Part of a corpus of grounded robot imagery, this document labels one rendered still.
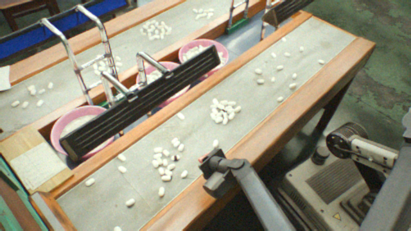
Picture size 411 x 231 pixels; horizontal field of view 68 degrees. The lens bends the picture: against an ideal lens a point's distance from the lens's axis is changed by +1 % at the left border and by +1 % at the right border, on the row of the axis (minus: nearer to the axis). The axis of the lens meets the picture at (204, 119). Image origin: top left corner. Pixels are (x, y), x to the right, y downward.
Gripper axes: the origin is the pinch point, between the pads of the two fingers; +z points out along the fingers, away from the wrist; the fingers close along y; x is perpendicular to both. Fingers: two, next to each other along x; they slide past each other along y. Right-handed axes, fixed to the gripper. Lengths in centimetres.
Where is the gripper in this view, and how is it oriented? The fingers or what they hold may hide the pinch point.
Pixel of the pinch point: (200, 160)
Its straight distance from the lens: 109.6
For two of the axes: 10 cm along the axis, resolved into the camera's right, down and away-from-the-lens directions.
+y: -7.1, 5.4, -4.4
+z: -5.5, -0.4, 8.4
